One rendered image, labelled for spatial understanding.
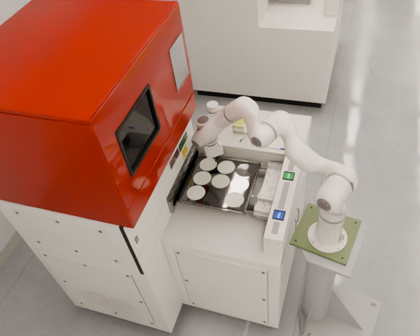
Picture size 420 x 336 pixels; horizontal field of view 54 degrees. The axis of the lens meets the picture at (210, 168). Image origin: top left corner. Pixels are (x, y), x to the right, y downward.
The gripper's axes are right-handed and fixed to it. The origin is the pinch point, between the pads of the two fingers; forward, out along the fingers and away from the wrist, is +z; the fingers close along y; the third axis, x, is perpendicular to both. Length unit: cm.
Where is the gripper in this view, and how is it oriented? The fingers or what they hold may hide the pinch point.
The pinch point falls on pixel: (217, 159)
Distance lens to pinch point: 237.5
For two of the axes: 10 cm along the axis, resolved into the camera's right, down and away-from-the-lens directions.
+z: 2.4, 6.4, 7.3
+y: 9.4, -3.3, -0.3
